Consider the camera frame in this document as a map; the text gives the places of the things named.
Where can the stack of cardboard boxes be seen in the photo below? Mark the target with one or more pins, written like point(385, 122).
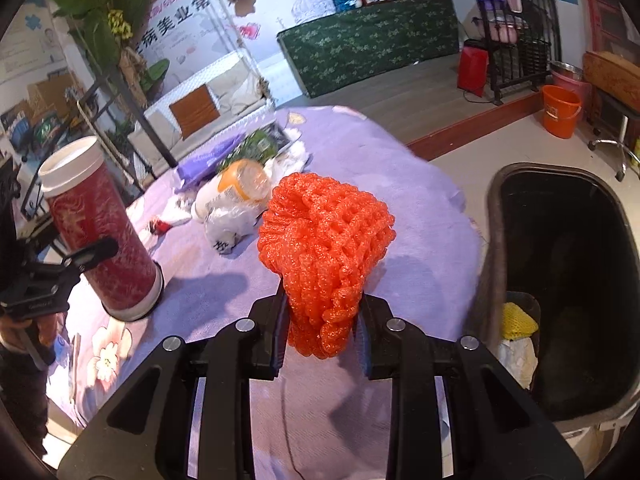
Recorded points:
point(40, 105)

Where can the green patterned counter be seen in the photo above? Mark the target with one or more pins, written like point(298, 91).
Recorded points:
point(370, 45)

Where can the black trash bin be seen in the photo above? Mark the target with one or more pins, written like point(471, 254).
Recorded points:
point(575, 260)

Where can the black metal stand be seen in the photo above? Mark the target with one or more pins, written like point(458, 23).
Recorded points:
point(135, 125)

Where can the orange foam fruit net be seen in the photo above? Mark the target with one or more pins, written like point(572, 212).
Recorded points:
point(325, 250)

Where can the white bottle orange cap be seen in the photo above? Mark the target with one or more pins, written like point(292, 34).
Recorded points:
point(240, 182)

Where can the person's left forearm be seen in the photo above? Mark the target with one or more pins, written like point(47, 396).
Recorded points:
point(22, 400)

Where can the brown cushion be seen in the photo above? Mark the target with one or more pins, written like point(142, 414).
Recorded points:
point(195, 110)

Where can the white plastic bag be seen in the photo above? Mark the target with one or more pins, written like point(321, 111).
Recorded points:
point(232, 230)

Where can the pink plastic basin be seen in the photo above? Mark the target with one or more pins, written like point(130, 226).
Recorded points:
point(505, 30)

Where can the white tissue wad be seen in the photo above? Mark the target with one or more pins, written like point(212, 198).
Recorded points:
point(290, 160)

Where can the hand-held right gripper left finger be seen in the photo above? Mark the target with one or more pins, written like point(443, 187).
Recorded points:
point(274, 345)

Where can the metal basin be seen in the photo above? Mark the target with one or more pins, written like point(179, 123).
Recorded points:
point(565, 67)

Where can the yellow foam fruit net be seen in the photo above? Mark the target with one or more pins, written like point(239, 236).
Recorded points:
point(517, 320)

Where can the white crumpled paper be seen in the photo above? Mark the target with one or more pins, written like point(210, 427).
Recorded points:
point(515, 360)

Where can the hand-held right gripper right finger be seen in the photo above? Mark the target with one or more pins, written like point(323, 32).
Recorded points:
point(361, 346)

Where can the black metal rack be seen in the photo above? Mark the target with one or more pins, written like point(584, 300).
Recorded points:
point(530, 60)

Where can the green foil packet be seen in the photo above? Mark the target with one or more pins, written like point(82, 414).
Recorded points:
point(257, 145)

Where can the chrome base stool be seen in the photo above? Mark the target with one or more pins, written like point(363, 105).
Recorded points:
point(617, 140)

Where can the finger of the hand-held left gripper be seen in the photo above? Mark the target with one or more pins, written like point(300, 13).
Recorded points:
point(90, 256)

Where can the white bench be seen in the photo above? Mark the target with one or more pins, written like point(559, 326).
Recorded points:
point(235, 85)

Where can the orange bucket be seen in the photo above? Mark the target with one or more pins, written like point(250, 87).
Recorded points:
point(561, 112)

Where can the red canister white lid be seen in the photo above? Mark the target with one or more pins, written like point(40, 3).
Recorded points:
point(95, 220)

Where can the orange ornate box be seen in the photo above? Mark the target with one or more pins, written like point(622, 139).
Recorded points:
point(612, 77)

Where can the red bag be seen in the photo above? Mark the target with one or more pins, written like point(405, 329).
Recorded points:
point(472, 70)

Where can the small red wrapper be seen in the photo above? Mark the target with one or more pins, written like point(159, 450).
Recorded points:
point(159, 225)

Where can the red ladder shelf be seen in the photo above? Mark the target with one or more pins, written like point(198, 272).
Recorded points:
point(610, 5)

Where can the purple plastic bag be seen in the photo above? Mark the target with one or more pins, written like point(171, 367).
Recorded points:
point(205, 165)

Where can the person's left hand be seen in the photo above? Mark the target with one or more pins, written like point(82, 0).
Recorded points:
point(22, 332)

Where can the pink bucket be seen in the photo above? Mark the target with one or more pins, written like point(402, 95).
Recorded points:
point(575, 87)

